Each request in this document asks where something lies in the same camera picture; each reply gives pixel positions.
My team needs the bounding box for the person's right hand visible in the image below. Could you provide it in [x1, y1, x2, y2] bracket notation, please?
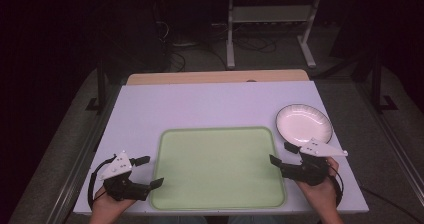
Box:
[294, 156, 341, 216]

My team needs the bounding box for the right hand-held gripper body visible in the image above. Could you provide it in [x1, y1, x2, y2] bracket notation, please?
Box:
[280, 137, 349, 187]

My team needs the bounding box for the tangle of floor cables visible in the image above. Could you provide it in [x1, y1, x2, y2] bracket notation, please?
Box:
[233, 35, 278, 55]

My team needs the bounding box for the light green tray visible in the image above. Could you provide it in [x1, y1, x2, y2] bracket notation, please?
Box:
[149, 126, 287, 212]

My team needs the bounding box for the white metal desk frame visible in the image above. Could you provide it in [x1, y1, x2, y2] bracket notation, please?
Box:
[225, 0, 323, 70]

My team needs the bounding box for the black metal stand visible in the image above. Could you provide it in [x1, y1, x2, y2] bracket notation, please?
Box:
[84, 59, 108, 114]
[370, 50, 400, 114]

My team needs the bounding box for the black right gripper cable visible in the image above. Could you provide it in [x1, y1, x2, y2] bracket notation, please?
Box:
[327, 165, 345, 208]

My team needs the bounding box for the person's left hand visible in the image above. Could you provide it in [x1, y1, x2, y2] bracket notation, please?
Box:
[90, 186, 137, 220]

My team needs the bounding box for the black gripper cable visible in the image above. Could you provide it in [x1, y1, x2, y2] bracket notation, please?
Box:
[86, 155, 117, 211]
[327, 165, 345, 208]

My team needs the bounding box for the white plate with dark rim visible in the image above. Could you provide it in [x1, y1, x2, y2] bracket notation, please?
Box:
[275, 103, 334, 147]

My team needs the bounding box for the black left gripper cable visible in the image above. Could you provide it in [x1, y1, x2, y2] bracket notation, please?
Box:
[86, 155, 117, 211]

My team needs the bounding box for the black floor cable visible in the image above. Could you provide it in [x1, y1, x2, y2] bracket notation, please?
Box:
[359, 184, 424, 224]

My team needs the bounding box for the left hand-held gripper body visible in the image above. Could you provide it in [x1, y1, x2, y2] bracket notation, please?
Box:
[99, 150, 152, 202]

